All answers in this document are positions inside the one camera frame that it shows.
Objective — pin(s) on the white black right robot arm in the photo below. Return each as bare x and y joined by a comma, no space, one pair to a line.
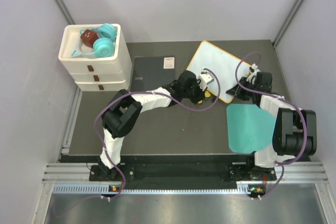
295,132

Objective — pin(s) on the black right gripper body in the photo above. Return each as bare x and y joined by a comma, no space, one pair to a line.
246,95

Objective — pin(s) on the white three drawer box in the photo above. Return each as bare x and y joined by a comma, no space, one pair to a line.
100,74

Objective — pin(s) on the yellow heart eraser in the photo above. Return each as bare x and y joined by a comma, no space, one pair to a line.
207,95

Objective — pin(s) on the dark grey notebook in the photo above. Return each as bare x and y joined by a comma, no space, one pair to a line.
150,73

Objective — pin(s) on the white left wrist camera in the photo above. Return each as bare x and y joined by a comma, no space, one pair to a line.
204,79

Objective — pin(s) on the aluminium frame rail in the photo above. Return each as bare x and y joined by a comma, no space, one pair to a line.
66,173

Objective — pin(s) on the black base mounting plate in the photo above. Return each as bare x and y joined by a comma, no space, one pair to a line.
221,171

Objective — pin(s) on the grey slotted cable duct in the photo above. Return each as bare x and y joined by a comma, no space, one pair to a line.
105,189

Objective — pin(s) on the teal cutting mat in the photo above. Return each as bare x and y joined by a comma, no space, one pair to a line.
250,128

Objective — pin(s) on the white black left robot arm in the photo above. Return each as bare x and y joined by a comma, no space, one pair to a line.
119,119

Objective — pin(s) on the teal cat ear headphones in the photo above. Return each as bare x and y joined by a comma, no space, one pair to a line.
103,47

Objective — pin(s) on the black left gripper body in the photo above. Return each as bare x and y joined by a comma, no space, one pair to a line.
194,93

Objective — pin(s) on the brown cube toy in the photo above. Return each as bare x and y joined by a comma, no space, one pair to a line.
89,37

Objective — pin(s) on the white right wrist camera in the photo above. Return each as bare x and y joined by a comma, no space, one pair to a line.
253,71

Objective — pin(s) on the yellow framed whiteboard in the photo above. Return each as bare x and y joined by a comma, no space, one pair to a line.
225,66

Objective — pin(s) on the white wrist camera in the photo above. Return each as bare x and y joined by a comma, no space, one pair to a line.
253,71
204,79

